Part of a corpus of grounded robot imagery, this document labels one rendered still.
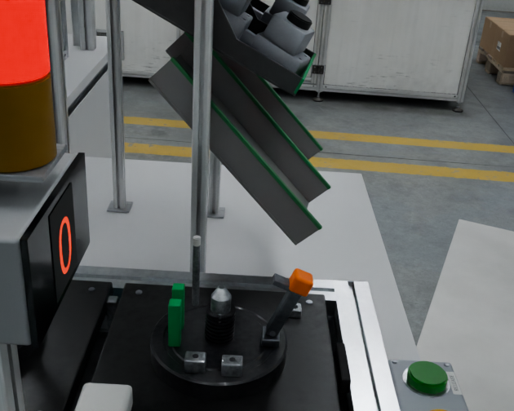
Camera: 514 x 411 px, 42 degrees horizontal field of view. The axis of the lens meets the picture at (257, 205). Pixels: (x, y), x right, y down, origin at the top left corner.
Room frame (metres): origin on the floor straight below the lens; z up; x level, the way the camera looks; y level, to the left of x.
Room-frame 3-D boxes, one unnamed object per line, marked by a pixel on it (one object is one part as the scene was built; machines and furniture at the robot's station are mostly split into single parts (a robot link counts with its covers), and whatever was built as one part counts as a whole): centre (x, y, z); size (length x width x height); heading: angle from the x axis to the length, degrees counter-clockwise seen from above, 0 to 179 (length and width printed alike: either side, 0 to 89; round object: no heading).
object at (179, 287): (0.56, 0.07, 1.01); 0.01 x 0.01 x 0.05; 1
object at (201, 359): (0.49, 0.05, 1.00); 0.02 x 0.01 x 0.02; 91
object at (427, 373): (0.53, -0.19, 0.96); 0.04 x 0.04 x 0.02
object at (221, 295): (0.54, 0.03, 1.04); 0.02 x 0.02 x 0.03
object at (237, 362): (0.49, 0.01, 1.00); 0.02 x 0.01 x 0.02; 91
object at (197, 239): (0.60, 0.06, 1.03); 0.01 x 0.01 x 0.08
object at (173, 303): (0.53, 0.07, 1.01); 0.01 x 0.01 x 0.05; 1
